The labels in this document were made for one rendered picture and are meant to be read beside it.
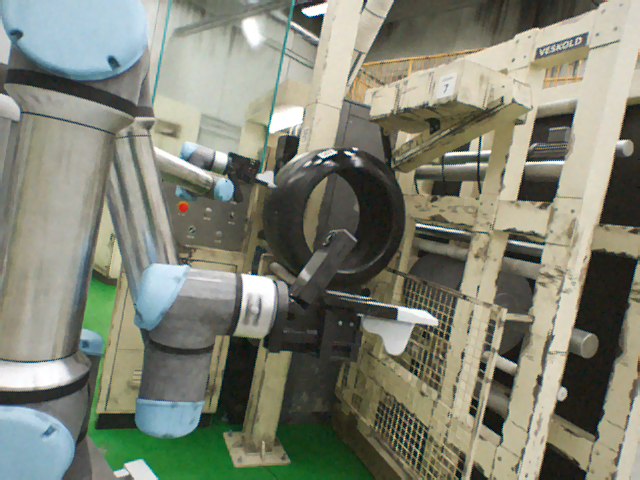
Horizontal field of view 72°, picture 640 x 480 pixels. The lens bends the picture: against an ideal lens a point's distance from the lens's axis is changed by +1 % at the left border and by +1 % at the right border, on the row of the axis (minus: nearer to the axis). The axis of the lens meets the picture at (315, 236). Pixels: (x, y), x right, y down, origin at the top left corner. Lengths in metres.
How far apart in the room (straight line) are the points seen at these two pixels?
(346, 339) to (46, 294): 0.33
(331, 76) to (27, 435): 1.81
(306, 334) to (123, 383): 1.79
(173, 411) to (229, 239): 1.71
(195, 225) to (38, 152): 1.71
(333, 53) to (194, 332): 1.73
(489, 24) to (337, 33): 10.79
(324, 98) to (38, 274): 1.69
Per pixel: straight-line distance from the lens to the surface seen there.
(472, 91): 1.66
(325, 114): 2.03
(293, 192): 1.56
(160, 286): 0.50
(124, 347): 2.23
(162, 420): 0.55
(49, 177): 0.48
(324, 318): 0.55
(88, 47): 0.46
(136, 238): 0.61
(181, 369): 0.52
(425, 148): 1.90
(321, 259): 0.56
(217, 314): 0.51
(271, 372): 2.12
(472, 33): 12.92
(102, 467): 0.84
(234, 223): 2.20
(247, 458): 2.25
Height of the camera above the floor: 1.17
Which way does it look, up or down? 3 degrees down
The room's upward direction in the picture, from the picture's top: 11 degrees clockwise
